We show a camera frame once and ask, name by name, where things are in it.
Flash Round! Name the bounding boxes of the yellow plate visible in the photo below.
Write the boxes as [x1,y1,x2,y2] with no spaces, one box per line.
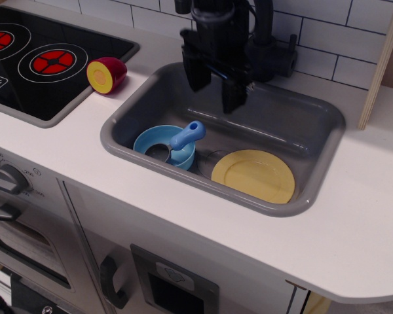
[211,149,295,204]

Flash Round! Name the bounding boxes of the oven door window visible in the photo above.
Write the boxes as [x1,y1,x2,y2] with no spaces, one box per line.
[0,221,71,289]

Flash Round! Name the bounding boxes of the black cabinet door handle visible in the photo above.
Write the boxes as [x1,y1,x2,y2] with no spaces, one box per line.
[100,256,128,309]

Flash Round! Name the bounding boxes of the blue handled grey spoon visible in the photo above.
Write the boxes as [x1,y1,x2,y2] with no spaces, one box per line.
[145,120,206,163]

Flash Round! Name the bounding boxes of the light wooden side post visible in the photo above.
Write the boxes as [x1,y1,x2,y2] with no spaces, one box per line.
[357,15,393,130]

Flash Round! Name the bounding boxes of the black toy stove top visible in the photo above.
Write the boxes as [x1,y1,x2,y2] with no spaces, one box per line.
[0,6,140,128]

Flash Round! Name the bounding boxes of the light blue bowl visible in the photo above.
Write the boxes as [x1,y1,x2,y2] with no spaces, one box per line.
[133,125,196,170]

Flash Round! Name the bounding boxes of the grey oven knob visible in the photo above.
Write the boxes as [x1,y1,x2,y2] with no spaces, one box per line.
[0,164,29,195]

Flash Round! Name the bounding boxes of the grey oven door handle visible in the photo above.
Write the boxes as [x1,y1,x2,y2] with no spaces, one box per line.
[0,204,22,221]

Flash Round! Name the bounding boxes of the red yellow toy fruit half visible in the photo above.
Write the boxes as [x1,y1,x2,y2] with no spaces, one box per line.
[86,57,127,94]

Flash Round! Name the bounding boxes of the dark grey faucet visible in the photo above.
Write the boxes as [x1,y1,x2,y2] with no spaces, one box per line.
[174,0,298,83]

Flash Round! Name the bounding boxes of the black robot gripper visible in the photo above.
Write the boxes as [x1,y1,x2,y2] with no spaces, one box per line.
[181,6,253,114]

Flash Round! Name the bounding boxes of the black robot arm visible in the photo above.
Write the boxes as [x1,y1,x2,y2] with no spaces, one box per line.
[181,1,252,114]

